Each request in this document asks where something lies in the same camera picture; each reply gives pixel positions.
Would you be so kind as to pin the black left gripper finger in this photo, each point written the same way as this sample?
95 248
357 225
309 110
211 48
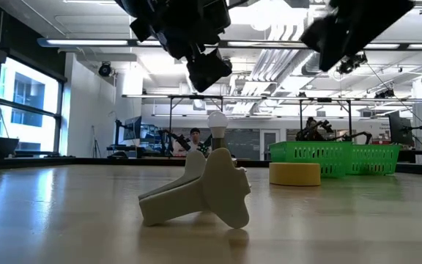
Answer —
209 69
142 30

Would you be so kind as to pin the cream stapler remover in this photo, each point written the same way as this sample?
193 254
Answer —
214 190

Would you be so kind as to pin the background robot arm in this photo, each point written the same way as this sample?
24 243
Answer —
321 128
176 139

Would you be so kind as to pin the black ceiling spotlight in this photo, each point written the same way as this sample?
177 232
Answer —
104 69

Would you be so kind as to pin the green plastic basket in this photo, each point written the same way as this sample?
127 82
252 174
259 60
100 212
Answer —
306 154
376 159

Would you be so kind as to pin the black computer monitor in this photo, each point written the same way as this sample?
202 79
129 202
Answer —
399 128

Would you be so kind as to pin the ceiling light strip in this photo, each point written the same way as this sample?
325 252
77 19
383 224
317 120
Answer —
86 42

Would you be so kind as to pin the yellow tape roll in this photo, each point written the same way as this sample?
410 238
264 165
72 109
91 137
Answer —
295 174

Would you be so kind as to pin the person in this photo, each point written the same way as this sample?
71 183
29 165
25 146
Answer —
195 143

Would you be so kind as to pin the brass lamp with white bulb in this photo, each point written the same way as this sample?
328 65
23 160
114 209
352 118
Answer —
217 122

